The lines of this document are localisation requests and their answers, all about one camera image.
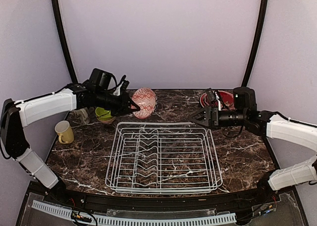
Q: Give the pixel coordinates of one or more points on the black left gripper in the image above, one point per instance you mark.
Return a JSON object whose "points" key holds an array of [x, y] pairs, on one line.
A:
{"points": [[124, 107]]}

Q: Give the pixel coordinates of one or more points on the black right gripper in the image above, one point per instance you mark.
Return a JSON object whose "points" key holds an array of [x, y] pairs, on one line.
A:
{"points": [[211, 121]]}

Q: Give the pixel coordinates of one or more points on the white red patterned bowl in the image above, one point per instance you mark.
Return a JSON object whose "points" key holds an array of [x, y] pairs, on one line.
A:
{"points": [[146, 99]]}

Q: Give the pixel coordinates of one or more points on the red floral plate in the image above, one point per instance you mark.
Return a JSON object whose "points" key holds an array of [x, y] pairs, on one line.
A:
{"points": [[227, 98]]}

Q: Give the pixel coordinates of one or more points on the lime green bowl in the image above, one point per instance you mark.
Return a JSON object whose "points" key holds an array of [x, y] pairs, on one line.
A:
{"points": [[100, 112]]}

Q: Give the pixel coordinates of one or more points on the blue white zigzag bowl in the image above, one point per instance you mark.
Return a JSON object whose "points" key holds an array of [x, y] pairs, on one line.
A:
{"points": [[107, 120]]}

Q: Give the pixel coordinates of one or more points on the white patterned tall mug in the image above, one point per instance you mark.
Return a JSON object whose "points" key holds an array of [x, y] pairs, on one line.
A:
{"points": [[83, 115]]}

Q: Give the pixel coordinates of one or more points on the yellow mug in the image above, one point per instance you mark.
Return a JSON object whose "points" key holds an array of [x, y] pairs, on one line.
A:
{"points": [[64, 132]]}

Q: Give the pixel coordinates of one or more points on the light green plate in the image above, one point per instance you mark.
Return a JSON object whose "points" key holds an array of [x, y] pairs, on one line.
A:
{"points": [[204, 101]]}

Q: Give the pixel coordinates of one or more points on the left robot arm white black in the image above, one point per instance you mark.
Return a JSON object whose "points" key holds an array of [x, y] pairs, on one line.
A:
{"points": [[26, 126]]}

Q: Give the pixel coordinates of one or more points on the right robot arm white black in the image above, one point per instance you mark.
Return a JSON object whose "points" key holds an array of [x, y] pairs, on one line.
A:
{"points": [[273, 126]]}

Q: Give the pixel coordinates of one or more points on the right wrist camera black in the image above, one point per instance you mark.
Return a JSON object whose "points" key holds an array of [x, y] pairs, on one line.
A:
{"points": [[244, 98]]}

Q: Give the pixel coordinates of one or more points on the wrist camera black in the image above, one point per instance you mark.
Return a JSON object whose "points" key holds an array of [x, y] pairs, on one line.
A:
{"points": [[244, 98], [100, 79]]}

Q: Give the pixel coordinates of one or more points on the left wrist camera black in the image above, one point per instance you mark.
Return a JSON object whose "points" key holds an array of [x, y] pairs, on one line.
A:
{"points": [[100, 79]]}

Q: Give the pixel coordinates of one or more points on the white wire dish rack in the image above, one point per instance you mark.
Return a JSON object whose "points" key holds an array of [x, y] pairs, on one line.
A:
{"points": [[163, 158]]}

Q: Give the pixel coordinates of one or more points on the black front rail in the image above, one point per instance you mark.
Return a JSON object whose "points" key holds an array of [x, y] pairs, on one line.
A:
{"points": [[246, 204]]}

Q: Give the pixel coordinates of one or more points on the white slotted cable duct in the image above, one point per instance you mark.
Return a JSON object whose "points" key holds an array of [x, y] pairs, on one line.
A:
{"points": [[124, 218]]}

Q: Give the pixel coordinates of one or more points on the right black frame post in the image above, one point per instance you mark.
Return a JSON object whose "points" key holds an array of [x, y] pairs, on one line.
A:
{"points": [[256, 43]]}

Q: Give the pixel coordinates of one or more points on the black frame post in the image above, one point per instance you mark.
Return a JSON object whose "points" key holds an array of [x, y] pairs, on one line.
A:
{"points": [[256, 43], [63, 41]]}

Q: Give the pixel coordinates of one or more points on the left black frame post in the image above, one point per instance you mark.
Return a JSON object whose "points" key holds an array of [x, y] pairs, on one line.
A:
{"points": [[63, 41]]}

